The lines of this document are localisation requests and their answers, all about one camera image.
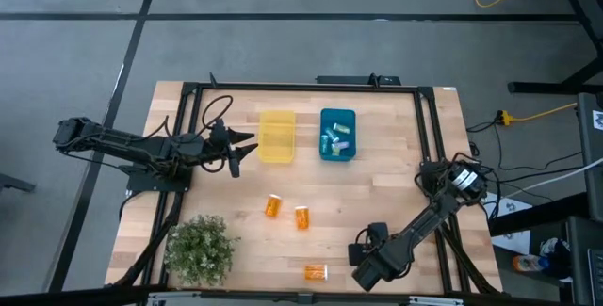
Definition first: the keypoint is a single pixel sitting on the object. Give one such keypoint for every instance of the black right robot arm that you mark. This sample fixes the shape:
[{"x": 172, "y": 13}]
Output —
[{"x": 424, "y": 221}]

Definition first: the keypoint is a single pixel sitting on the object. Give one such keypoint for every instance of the orange pill bottle white cap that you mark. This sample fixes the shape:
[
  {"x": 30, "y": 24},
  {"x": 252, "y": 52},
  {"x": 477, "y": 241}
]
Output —
[
  {"x": 273, "y": 206},
  {"x": 302, "y": 218},
  {"x": 315, "y": 273}
]

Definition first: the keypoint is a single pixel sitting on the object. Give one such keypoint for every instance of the pink pill bottle white cap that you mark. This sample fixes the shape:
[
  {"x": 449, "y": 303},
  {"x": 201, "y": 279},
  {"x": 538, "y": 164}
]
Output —
[{"x": 343, "y": 145}]

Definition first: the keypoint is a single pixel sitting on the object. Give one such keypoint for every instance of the black chair base leg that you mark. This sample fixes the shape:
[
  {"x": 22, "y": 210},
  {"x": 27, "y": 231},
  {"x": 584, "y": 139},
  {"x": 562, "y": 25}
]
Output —
[{"x": 14, "y": 182}]

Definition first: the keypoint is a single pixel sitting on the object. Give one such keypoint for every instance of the grey equipment box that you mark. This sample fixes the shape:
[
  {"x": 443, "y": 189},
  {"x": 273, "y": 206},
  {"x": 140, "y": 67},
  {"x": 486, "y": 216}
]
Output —
[{"x": 591, "y": 165}]

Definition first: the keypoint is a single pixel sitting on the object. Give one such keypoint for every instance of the teal pill bottle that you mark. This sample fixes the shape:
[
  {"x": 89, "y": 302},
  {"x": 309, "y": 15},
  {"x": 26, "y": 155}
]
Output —
[{"x": 324, "y": 143}]

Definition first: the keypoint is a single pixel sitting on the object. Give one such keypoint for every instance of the green pill bottle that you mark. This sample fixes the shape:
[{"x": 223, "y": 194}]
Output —
[{"x": 335, "y": 150}]

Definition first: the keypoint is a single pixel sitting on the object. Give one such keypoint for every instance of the black desk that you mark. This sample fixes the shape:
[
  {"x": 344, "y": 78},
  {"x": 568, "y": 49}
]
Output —
[{"x": 537, "y": 216}]

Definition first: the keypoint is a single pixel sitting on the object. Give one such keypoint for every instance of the blue plastic bin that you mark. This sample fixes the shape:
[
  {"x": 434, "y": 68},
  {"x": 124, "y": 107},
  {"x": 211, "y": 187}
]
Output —
[{"x": 348, "y": 117}]

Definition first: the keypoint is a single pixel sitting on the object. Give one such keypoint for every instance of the yellow-green pill bottle white cap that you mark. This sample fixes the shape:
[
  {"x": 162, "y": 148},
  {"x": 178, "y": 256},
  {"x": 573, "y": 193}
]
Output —
[{"x": 341, "y": 128}]

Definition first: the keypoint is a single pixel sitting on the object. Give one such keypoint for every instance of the white paper sheet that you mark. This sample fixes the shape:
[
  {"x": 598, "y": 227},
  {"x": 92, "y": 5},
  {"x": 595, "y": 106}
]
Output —
[{"x": 513, "y": 242}]

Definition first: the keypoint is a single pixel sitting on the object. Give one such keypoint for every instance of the black metal table frame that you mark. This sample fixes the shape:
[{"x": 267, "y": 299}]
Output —
[{"x": 306, "y": 87}]

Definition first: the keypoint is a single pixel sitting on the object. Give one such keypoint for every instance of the green artificial plant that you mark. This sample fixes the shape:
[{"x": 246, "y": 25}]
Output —
[{"x": 200, "y": 249}]

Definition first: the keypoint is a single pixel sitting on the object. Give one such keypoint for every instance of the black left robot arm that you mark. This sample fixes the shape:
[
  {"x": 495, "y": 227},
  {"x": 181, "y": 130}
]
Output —
[{"x": 141, "y": 148}]

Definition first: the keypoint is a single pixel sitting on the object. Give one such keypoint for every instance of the small bottles in blue bin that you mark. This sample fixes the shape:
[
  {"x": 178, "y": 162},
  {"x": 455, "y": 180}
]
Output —
[{"x": 332, "y": 135}]

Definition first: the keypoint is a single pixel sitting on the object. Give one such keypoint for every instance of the black desk leg frame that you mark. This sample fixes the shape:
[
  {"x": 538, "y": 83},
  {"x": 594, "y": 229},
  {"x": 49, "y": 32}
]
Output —
[{"x": 542, "y": 87}]

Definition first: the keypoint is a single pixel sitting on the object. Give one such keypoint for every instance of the black table edge rail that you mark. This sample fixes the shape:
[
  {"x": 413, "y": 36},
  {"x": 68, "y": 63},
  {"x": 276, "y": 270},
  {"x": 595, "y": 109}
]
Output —
[{"x": 70, "y": 296}]

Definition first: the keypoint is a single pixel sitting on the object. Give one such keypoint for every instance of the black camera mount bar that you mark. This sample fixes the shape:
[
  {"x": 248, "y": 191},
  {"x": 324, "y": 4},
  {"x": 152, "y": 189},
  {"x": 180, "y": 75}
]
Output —
[{"x": 348, "y": 80}]

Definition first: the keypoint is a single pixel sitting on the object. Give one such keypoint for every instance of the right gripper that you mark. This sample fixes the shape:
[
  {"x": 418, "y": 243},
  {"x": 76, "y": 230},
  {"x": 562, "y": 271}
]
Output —
[{"x": 377, "y": 235}]

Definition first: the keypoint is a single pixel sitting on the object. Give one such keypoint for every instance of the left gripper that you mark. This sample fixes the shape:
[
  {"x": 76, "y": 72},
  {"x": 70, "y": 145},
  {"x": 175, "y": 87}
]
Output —
[{"x": 219, "y": 145}]

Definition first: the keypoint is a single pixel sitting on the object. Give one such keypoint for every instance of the orange drink bottle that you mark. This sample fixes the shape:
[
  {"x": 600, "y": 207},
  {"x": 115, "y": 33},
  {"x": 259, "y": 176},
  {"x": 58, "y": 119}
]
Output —
[{"x": 527, "y": 263}]

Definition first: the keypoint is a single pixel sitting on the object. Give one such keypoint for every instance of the yellow translucent plastic bin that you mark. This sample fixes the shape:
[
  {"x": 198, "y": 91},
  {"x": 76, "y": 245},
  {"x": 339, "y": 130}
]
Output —
[{"x": 276, "y": 148}]

